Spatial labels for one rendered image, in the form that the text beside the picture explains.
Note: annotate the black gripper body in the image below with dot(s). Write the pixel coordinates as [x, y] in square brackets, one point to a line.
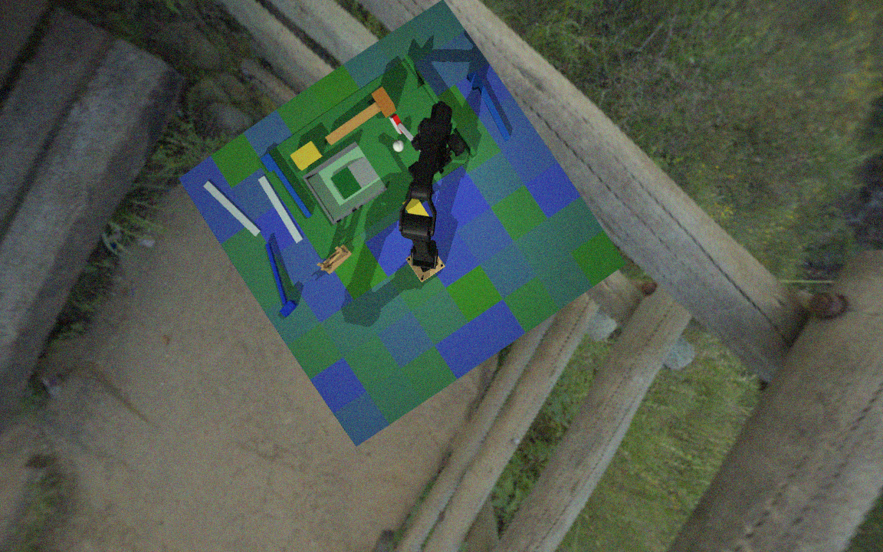
[454, 143]

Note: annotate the pale grey flat bar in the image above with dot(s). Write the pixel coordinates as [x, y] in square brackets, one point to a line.
[232, 209]
[280, 209]

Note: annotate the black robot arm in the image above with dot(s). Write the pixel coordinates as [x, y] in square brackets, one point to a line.
[431, 139]

